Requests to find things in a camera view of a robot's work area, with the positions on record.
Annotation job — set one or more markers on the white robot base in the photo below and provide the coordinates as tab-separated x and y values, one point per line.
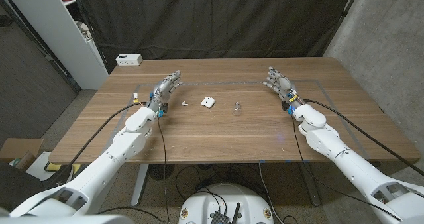
226	201

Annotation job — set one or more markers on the black round floor fan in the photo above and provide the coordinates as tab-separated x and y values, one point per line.
161	171

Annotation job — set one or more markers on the white shelf cabinet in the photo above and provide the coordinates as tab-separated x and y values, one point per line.
49	25

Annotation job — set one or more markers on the white airpods case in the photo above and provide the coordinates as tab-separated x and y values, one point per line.
208	102

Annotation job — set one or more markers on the white airpod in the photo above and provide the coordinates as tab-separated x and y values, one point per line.
184	103

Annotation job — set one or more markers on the brown cardboard box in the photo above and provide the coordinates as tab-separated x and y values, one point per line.
16	149

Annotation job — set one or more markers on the black electronics module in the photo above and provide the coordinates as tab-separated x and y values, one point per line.
218	218

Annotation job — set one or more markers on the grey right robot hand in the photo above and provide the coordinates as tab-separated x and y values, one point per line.
283	85

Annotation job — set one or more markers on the white power strip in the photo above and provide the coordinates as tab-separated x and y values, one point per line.
129	59

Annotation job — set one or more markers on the yellow and black floor item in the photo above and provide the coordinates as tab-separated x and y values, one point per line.
49	167

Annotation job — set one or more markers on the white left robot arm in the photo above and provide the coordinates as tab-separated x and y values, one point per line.
126	144

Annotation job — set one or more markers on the grey tape outline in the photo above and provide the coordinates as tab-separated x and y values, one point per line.
232	82

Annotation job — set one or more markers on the clear glass light bulb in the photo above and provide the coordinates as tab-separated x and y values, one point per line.
236	109

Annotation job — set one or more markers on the white table leg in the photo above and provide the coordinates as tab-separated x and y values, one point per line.
311	184
139	184

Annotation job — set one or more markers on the black antenna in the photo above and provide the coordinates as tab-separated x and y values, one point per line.
236	212

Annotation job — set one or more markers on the black curtain backdrop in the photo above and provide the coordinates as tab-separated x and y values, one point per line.
215	18

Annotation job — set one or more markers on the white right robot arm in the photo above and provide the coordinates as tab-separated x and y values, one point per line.
331	144

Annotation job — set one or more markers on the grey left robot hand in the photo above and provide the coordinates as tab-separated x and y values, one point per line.
162	89

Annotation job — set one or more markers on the white robot torso edge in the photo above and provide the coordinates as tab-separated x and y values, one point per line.
66	220

